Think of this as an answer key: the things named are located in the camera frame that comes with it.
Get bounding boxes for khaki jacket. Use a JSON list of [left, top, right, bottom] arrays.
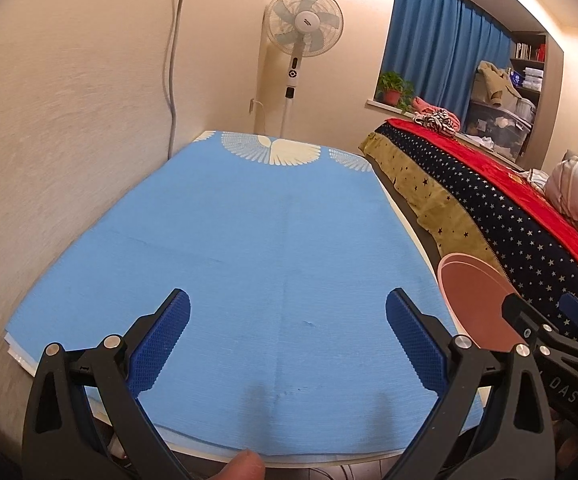
[[471, 60, 517, 106]]

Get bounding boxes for black and white striped cloth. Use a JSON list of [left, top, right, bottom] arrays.
[[414, 111, 462, 138]]

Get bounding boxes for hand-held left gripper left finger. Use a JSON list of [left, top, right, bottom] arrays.
[[23, 287, 192, 480]]

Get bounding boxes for olive star-print bed skirt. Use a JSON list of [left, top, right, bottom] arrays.
[[359, 131, 502, 271]]

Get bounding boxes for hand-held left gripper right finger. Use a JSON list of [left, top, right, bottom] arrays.
[[384, 287, 556, 480]]

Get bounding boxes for clear plastic storage box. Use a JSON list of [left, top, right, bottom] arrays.
[[464, 99, 537, 161]]

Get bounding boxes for pale folded cloth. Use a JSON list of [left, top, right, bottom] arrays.
[[516, 169, 550, 188]]

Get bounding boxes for potted green plant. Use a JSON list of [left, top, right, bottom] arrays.
[[376, 71, 416, 111]]

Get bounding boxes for pink cloth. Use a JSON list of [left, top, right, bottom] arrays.
[[411, 96, 450, 117]]

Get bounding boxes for white standing fan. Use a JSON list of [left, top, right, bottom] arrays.
[[262, 0, 344, 140]]

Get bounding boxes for bookshelf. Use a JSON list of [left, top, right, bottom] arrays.
[[509, 30, 550, 106]]

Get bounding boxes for bed with star blanket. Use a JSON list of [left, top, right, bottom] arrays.
[[376, 122, 578, 341]]

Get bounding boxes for blue curtain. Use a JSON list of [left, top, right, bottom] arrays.
[[380, 0, 514, 133]]

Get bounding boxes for red blanket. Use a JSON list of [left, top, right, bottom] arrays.
[[384, 117, 578, 301]]

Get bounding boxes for pink plastic bucket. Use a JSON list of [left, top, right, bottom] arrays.
[[438, 252, 524, 353]]

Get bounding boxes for person's left hand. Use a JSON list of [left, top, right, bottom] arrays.
[[217, 450, 267, 480]]

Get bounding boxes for grey wall cable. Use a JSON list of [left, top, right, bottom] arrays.
[[166, 0, 192, 158]]

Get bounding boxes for blue mat with white wings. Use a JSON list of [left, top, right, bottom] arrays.
[[5, 130, 484, 463]]

